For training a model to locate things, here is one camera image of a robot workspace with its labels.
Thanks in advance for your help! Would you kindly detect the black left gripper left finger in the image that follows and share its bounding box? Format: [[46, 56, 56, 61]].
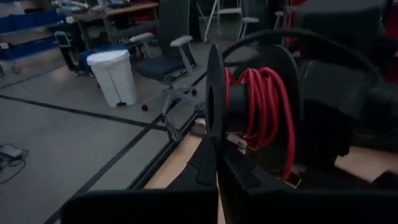
[[60, 136, 218, 224]]

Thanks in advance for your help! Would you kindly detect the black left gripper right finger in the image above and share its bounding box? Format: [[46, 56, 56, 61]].
[[217, 146, 398, 224]]

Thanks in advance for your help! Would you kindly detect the red cord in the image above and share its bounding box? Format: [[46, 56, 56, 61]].
[[224, 66, 296, 182]]

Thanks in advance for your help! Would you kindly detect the black cord spool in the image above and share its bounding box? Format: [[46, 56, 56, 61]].
[[205, 43, 302, 184]]

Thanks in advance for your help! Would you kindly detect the white trash bin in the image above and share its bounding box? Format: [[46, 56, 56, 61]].
[[86, 49, 139, 108]]

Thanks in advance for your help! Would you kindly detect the grey chair with armrests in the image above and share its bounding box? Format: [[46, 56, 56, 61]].
[[203, 0, 261, 44]]

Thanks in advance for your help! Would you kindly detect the blue grey office chair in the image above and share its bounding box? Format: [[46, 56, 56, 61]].
[[129, 0, 200, 113]]

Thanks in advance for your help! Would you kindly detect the black white floor device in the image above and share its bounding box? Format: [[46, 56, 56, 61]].
[[53, 30, 80, 72]]

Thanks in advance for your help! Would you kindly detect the wooden workbench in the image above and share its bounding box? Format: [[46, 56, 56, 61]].
[[70, 1, 160, 43]]

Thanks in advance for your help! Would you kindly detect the blue storage bin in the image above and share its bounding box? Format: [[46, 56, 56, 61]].
[[0, 17, 13, 34], [11, 11, 65, 32]]

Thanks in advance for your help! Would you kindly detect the black frame clamp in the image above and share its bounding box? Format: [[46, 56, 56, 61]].
[[163, 115, 185, 142]]

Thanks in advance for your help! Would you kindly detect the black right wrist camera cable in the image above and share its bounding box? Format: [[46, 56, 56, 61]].
[[222, 27, 384, 85]]

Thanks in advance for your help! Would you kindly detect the grey floor adapter with cable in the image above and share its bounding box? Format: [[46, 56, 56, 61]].
[[0, 143, 29, 184]]

